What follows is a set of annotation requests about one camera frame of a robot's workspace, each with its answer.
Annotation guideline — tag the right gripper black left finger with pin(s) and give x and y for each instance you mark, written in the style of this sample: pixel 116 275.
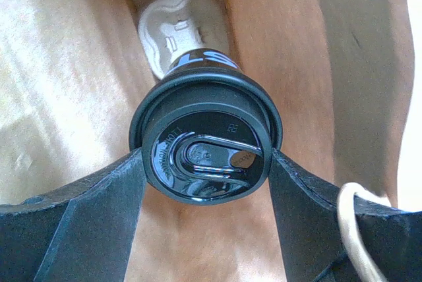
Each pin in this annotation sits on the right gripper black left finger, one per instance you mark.
pixel 82 231

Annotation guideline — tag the brown paper bag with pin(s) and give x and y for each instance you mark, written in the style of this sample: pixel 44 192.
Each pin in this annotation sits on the brown paper bag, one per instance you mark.
pixel 73 71

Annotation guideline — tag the single pulp cup carrier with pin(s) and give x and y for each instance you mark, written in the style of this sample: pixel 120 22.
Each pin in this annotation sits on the single pulp cup carrier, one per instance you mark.
pixel 168 29

